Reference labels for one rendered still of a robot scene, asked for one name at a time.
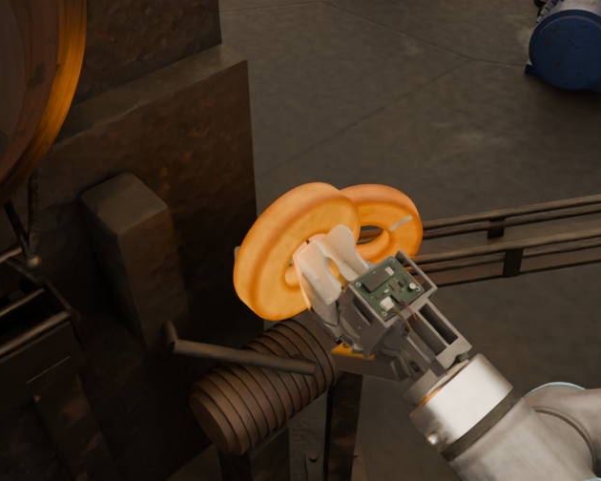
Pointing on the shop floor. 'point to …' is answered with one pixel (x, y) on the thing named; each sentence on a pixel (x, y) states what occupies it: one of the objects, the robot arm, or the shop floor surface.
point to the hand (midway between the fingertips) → (300, 240)
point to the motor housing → (262, 400)
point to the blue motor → (577, 44)
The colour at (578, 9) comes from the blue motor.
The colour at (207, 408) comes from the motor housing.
